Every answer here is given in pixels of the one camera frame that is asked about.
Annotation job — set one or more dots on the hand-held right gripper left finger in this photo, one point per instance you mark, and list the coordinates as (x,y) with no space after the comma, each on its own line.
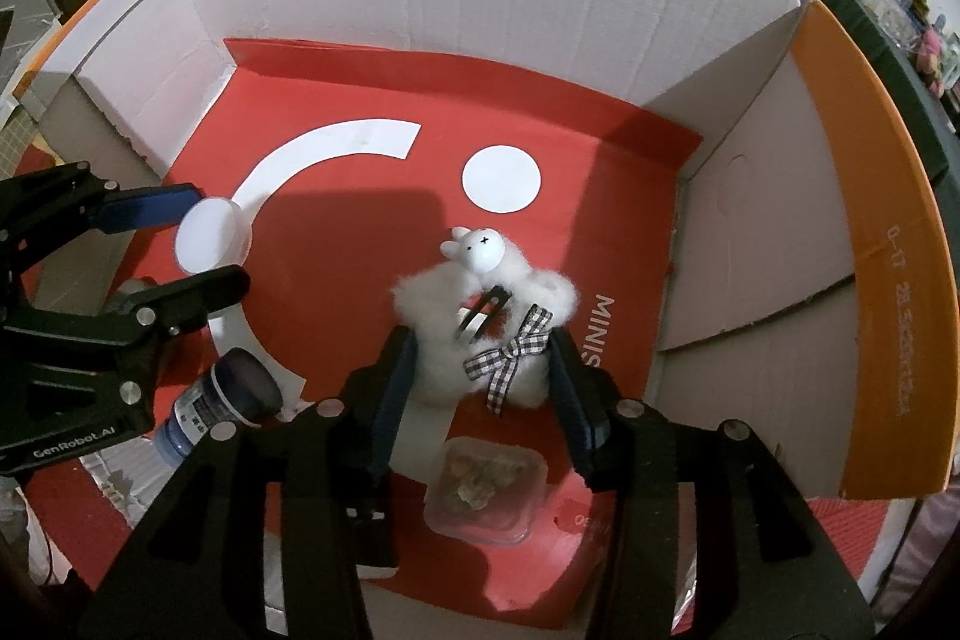
(394,400)

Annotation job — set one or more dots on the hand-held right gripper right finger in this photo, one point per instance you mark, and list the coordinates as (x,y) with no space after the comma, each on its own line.
(577,400)

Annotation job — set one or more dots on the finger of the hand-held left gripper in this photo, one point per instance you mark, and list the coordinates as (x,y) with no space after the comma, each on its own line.
(150,206)
(195,299)

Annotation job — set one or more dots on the white round tin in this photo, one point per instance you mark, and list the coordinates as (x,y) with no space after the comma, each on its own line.
(214,235)

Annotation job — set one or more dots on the dark blue bottle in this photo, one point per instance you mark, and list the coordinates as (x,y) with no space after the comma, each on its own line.
(225,392)

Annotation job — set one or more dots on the white alpaca plush checkered bow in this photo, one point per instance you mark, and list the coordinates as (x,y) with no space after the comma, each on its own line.
(450,302)

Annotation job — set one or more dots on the clear plastic box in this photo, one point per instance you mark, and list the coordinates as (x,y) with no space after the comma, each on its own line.
(484,490)

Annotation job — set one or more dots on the pink cloth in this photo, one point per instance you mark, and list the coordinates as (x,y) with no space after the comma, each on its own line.
(937,550)

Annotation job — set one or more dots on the clutter of bottles and toys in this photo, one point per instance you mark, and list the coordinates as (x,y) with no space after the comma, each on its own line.
(926,40)

